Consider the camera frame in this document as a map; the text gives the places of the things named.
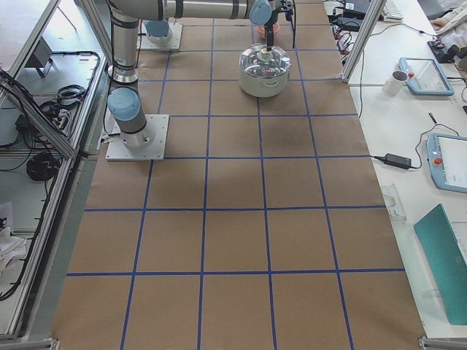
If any black power adapter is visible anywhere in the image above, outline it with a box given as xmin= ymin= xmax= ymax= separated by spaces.
xmin=383 ymin=153 xmax=412 ymax=170

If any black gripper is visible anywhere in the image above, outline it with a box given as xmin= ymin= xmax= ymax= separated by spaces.
xmin=266 ymin=0 xmax=294 ymax=51

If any teach pendant near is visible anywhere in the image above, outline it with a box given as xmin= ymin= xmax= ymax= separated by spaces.
xmin=426 ymin=133 xmax=467 ymax=193

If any black pen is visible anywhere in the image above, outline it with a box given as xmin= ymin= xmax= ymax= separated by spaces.
xmin=428 ymin=112 xmax=437 ymax=124

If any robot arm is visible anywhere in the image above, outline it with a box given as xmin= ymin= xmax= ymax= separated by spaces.
xmin=107 ymin=1 xmax=296 ymax=148

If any green cutting mat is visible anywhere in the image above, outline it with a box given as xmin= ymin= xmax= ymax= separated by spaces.
xmin=414 ymin=204 xmax=466 ymax=325

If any glass pot lid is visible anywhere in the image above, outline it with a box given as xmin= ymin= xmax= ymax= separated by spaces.
xmin=239 ymin=44 xmax=291 ymax=79

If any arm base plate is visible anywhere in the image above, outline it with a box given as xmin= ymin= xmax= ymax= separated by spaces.
xmin=106 ymin=114 xmax=169 ymax=161
xmin=136 ymin=20 xmax=183 ymax=51

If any pale green electric pot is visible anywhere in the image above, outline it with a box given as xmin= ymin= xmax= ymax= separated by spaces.
xmin=239 ymin=68 xmax=290 ymax=98

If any aluminium frame post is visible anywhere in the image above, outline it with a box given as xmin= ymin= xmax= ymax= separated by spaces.
xmin=341 ymin=0 xmax=385 ymax=83

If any teach pendant far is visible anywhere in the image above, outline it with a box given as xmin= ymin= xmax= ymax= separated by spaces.
xmin=398 ymin=58 xmax=455 ymax=96

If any white mug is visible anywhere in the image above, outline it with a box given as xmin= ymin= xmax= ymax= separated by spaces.
xmin=382 ymin=70 xmax=408 ymax=96

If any teach pendant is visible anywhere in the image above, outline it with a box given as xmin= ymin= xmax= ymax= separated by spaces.
xmin=426 ymin=133 xmax=467 ymax=193
xmin=398 ymin=58 xmax=455 ymax=96

